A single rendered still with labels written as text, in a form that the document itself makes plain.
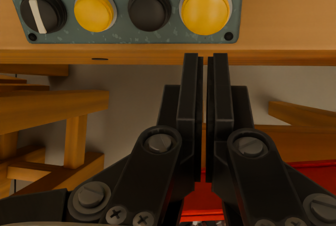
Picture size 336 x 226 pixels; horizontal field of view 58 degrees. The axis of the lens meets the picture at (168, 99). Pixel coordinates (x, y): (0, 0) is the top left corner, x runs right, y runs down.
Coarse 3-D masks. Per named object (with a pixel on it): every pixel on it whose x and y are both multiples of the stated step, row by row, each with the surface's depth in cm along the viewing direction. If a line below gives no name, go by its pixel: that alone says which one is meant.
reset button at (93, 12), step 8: (80, 0) 18; (88, 0) 18; (96, 0) 18; (104, 0) 19; (80, 8) 18; (88, 8) 18; (96, 8) 18; (104, 8) 18; (80, 16) 19; (88, 16) 19; (96, 16) 19; (104, 16) 19; (112, 16) 19; (80, 24) 19; (88, 24) 19; (96, 24) 19; (104, 24) 19
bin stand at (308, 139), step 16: (272, 112) 101; (288, 112) 82; (304, 112) 69; (320, 112) 62; (256, 128) 33; (272, 128) 34; (288, 128) 34; (304, 128) 34; (320, 128) 34; (288, 144) 31; (304, 144) 31; (320, 144) 31; (288, 160) 31; (304, 160) 31
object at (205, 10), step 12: (192, 0) 18; (204, 0) 17; (216, 0) 17; (192, 12) 18; (204, 12) 18; (216, 12) 18; (228, 12) 18; (192, 24) 18; (204, 24) 18; (216, 24) 18
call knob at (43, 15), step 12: (24, 0) 19; (36, 0) 19; (48, 0) 19; (24, 12) 19; (36, 12) 19; (48, 12) 19; (60, 12) 19; (36, 24) 19; (48, 24) 19; (60, 24) 20
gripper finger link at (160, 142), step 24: (144, 144) 8; (168, 144) 8; (144, 168) 7; (168, 168) 7; (120, 192) 7; (144, 192) 7; (168, 192) 7; (120, 216) 6; (144, 216) 6; (168, 216) 9
